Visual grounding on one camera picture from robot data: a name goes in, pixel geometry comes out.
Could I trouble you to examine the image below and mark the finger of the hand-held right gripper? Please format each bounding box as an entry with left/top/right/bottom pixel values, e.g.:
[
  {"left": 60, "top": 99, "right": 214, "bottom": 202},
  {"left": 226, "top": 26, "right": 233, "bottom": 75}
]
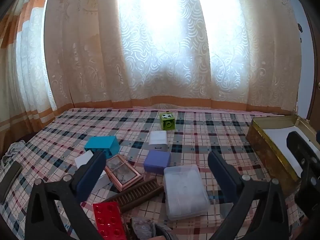
[{"left": 286, "top": 131, "right": 320, "bottom": 215}]

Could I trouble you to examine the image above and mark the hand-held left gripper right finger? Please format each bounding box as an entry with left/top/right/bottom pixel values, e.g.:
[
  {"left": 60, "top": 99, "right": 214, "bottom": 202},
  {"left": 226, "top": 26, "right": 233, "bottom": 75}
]
[{"left": 207, "top": 151, "right": 290, "bottom": 240}]

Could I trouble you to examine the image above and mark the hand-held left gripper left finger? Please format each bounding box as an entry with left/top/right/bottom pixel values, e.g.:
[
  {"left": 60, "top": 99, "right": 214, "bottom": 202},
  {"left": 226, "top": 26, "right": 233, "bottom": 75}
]
[{"left": 25, "top": 151, "right": 108, "bottom": 240}]

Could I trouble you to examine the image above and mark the white card box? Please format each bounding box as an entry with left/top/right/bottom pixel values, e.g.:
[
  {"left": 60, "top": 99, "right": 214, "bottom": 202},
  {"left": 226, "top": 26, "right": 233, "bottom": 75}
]
[{"left": 74, "top": 151, "right": 112, "bottom": 198}]

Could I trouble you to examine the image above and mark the teal toy block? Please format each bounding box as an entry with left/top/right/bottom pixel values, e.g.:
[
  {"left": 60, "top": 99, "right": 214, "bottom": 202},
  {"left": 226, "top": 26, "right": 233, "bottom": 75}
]
[{"left": 84, "top": 136, "right": 120, "bottom": 159}]

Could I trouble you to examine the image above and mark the rose gold case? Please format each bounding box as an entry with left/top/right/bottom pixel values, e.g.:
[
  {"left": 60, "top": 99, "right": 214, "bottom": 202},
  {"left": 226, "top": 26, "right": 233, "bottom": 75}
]
[{"left": 104, "top": 154, "right": 144, "bottom": 192}]

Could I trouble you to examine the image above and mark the clear plastic box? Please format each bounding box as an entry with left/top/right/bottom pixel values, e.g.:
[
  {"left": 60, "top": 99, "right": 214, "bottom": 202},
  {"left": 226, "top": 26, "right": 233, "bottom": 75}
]
[{"left": 164, "top": 165, "right": 211, "bottom": 221}]

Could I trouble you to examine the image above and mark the golden tin box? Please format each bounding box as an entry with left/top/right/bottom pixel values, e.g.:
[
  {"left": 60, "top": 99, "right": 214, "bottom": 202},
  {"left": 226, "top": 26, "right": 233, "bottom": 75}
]
[{"left": 246, "top": 116, "right": 320, "bottom": 197}]

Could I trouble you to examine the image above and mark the brown wooden ribbed block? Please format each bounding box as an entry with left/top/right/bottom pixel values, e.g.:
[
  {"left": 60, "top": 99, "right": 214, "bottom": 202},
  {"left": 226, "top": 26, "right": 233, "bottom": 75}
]
[{"left": 101, "top": 177, "right": 164, "bottom": 213}]

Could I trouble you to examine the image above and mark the red building brick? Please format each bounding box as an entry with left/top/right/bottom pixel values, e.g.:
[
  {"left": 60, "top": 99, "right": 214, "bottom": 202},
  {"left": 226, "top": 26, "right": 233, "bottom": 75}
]
[{"left": 93, "top": 201, "right": 132, "bottom": 240}]

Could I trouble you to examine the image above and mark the purple box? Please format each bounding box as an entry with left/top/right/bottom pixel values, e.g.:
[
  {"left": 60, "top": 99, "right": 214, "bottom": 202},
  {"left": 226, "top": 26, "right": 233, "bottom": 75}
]
[{"left": 143, "top": 150, "right": 171, "bottom": 175}]

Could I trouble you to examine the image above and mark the white charger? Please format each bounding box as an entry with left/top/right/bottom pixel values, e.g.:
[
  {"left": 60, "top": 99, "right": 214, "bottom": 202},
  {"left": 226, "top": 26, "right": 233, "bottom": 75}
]
[{"left": 149, "top": 131, "right": 168, "bottom": 152}]

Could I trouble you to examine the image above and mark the black patterned pouch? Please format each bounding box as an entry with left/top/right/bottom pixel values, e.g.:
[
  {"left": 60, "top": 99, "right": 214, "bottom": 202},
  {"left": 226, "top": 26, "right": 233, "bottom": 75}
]
[{"left": 130, "top": 216, "right": 157, "bottom": 240}]

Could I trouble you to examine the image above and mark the green toy block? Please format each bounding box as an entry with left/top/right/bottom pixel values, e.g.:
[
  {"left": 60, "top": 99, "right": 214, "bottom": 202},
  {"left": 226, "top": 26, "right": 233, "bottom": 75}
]
[{"left": 159, "top": 112, "right": 176, "bottom": 131}]

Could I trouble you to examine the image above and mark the white paper liner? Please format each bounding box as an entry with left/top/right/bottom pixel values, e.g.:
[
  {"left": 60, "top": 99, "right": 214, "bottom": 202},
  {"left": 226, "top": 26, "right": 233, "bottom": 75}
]
[{"left": 262, "top": 125, "right": 320, "bottom": 178}]

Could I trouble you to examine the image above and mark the black flat device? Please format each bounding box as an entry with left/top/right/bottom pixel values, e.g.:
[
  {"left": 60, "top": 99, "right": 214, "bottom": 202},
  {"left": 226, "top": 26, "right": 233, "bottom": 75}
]
[{"left": 0, "top": 161, "right": 23, "bottom": 205}]

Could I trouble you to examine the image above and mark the white lace cloth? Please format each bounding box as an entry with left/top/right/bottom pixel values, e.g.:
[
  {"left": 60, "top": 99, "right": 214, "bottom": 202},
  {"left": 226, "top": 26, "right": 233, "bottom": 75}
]
[{"left": 0, "top": 141, "right": 26, "bottom": 173}]

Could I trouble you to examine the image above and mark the brown wooden door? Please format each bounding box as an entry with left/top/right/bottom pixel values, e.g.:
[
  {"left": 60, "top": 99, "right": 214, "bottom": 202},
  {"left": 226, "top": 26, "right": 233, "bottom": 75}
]
[{"left": 303, "top": 5, "right": 320, "bottom": 122}]

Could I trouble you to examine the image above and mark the orange white striped curtain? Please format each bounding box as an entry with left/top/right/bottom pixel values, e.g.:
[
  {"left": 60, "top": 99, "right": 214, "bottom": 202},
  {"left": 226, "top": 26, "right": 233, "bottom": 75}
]
[{"left": 0, "top": 0, "right": 58, "bottom": 138}]

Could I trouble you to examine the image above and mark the cream lace curtain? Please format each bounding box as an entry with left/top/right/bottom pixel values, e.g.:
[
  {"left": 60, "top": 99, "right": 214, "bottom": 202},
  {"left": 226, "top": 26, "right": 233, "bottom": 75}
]
[{"left": 44, "top": 0, "right": 300, "bottom": 113}]

